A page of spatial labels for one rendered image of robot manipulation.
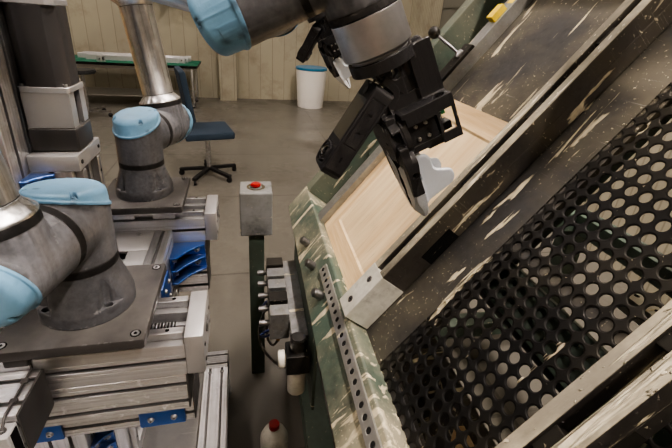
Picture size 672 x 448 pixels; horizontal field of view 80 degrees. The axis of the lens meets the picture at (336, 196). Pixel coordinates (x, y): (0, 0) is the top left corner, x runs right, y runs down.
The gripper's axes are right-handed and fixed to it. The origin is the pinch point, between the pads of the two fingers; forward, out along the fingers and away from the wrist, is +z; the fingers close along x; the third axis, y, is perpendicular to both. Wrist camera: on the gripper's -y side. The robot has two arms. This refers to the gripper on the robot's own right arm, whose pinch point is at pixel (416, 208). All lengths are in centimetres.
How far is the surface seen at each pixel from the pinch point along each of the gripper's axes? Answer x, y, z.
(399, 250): 28.4, -0.9, 27.3
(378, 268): 28.4, -6.9, 29.2
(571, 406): -17.6, 5.0, 22.4
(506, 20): 73, 61, 4
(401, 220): 43, 4, 30
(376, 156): 75, 10, 25
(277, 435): 53, -64, 96
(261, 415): 74, -76, 109
